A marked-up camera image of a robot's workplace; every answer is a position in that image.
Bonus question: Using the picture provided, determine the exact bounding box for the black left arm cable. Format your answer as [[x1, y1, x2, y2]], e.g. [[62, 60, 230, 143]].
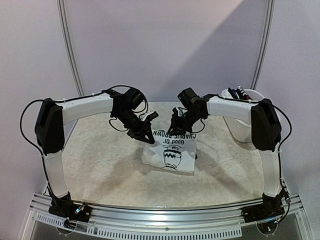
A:
[[19, 84, 148, 193]]

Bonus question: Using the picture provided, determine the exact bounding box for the white and green t-shirt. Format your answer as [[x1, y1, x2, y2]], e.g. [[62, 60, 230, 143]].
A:
[[141, 129, 197, 174]]

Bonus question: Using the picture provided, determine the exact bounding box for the right aluminium frame post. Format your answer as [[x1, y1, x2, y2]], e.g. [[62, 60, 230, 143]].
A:
[[250, 0, 275, 90]]

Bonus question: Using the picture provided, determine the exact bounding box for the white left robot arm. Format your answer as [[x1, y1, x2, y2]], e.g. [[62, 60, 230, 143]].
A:
[[35, 87, 158, 217]]

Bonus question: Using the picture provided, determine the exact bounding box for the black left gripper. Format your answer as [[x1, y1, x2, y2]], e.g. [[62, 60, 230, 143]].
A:
[[113, 108, 155, 144]]

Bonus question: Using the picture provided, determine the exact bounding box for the white plastic laundry basket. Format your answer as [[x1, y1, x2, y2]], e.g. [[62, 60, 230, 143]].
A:
[[223, 88, 265, 143]]

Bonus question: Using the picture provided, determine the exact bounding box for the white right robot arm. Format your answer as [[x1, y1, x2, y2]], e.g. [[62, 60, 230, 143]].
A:
[[167, 88, 282, 198]]

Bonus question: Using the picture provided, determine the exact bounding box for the aluminium front rail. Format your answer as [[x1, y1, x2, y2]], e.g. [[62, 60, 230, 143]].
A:
[[22, 193, 313, 240]]

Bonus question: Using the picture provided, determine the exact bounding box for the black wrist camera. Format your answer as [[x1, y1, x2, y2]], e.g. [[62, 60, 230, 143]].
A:
[[177, 87, 200, 110], [124, 87, 159, 121]]

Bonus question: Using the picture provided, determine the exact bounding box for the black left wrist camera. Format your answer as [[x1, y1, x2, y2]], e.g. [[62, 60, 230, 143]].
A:
[[124, 87, 159, 121]]

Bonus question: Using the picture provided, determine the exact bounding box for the aluminium frame post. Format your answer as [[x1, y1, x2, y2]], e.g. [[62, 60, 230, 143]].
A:
[[57, 0, 84, 97], [250, 0, 275, 90]]

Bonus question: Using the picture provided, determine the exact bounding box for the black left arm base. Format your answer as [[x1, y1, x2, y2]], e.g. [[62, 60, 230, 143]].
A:
[[48, 192, 93, 223]]

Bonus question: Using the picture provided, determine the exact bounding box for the left aluminium frame post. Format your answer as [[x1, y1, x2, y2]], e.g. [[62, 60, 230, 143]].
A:
[[57, 0, 84, 97]]

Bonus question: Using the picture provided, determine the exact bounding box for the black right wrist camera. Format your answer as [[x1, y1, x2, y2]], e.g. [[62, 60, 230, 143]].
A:
[[177, 87, 200, 110]]

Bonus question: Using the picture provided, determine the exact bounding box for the dark patterned clothes pile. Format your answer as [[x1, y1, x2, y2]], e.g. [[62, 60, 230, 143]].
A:
[[227, 86, 252, 101]]

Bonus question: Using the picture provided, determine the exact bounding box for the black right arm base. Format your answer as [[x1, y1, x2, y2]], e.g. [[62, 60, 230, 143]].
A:
[[241, 190, 291, 223]]

